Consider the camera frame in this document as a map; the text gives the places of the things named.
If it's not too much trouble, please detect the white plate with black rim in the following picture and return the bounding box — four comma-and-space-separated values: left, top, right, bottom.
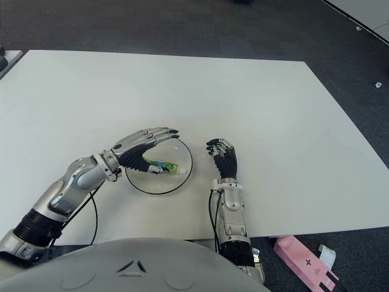
124, 138, 195, 195

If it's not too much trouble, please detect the grey robot torso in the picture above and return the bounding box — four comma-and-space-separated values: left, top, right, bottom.
0, 237, 271, 292

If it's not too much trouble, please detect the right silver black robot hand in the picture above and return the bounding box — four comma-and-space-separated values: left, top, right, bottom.
205, 138, 238, 180

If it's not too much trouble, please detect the white background table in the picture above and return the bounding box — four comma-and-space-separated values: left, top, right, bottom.
322, 0, 389, 46

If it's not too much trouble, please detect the white side table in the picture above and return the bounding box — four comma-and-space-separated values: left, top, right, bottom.
0, 50, 24, 80

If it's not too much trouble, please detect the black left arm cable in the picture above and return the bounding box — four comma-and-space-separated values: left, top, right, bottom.
48, 179, 98, 246

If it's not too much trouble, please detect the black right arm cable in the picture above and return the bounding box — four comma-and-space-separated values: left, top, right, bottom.
208, 188, 221, 252

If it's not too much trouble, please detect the white paper slip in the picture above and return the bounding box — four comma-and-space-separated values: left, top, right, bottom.
318, 245, 337, 270

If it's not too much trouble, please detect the pink cardboard box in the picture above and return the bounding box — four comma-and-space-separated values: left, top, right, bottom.
273, 235, 340, 292

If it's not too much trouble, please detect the green white toothpaste tube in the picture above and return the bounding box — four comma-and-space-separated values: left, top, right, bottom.
147, 161, 187, 176

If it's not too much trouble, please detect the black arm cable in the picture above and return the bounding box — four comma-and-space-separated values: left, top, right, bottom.
208, 188, 221, 252
48, 179, 98, 246

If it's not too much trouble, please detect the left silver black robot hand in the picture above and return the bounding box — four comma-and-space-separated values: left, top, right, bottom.
109, 126, 180, 174

